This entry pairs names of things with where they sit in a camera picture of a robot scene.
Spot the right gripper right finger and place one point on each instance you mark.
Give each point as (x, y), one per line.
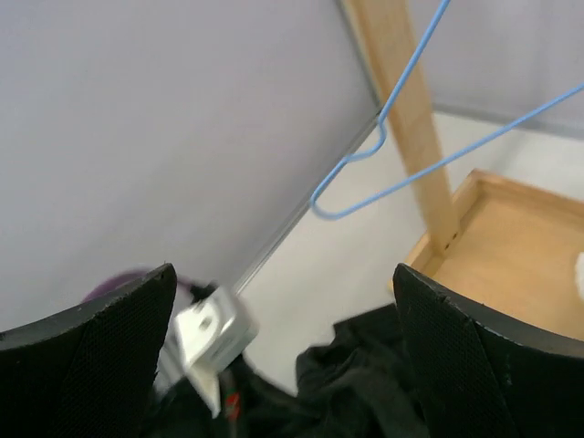
(481, 373)

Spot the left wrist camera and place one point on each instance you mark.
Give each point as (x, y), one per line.
(204, 339)

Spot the black striped shirt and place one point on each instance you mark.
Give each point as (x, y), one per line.
(359, 385)

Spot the wooden clothes rack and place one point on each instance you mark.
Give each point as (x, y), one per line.
(504, 244)

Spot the light blue wire hanger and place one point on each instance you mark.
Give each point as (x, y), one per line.
(383, 133)

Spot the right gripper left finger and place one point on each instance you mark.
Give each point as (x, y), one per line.
(87, 371)

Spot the white shirt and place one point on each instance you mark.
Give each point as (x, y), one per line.
(579, 275)

